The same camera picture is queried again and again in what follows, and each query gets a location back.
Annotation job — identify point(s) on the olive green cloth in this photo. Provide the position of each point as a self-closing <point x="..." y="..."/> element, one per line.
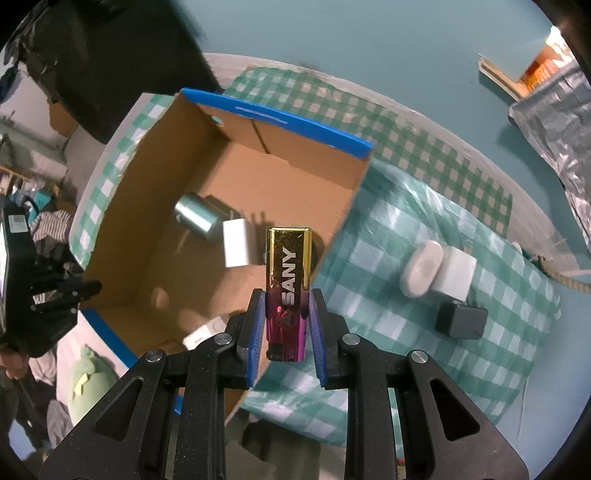
<point x="277" y="452"/>

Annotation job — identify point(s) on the green checkered tablecloth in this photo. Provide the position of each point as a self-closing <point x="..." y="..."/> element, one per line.
<point x="406" y="198"/>

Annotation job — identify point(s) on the silver foil bag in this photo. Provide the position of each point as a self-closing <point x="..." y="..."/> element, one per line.
<point x="563" y="134"/>

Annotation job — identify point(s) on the brown cardboard box blue rim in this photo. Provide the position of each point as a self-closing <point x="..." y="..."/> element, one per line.
<point x="286" y="194"/>

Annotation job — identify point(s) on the white cube charger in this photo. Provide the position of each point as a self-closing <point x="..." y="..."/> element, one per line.
<point x="457" y="274"/>

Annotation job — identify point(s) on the white charger block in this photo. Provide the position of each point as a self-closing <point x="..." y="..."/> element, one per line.
<point x="238" y="242"/>

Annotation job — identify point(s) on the white adapter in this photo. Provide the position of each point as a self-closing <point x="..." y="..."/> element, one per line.
<point x="203" y="334"/>

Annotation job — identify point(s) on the green plush toy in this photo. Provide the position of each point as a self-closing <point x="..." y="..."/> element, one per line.
<point x="87" y="378"/>

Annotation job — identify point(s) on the black bag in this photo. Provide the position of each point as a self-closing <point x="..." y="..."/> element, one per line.
<point x="115" y="60"/>

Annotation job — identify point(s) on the white earbud case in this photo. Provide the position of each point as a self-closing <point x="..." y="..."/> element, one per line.
<point x="421" y="267"/>

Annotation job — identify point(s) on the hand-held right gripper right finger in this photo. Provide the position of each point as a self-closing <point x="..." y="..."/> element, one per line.
<point x="317" y="337"/>

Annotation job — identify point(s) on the striped cloth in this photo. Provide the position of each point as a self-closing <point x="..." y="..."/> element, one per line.
<point x="51" y="226"/>

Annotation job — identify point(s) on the teal box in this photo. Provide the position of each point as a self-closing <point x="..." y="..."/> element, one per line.
<point x="39" y="201"/>

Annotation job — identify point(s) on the dark grey cube charger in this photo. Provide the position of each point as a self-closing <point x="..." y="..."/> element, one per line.
<point x="461" y="321"/>

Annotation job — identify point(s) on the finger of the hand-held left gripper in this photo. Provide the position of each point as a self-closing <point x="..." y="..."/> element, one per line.
<point x="83" y="288"/>

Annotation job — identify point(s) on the orange printed box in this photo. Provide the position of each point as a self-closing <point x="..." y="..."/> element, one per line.
<point x="540" y="69"/>

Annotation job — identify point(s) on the person's left hand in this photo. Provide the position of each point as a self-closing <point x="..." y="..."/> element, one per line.
<point x="13" y="364"/>

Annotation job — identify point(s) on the green metal tin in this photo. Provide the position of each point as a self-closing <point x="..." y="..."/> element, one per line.
<point x="196" y="214"/>

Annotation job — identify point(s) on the gold and pink lighter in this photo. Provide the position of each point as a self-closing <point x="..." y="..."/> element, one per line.
<point x="288" y="263"/>

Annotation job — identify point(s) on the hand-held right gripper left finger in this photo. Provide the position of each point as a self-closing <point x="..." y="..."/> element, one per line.
<point x="258" y="332"/>

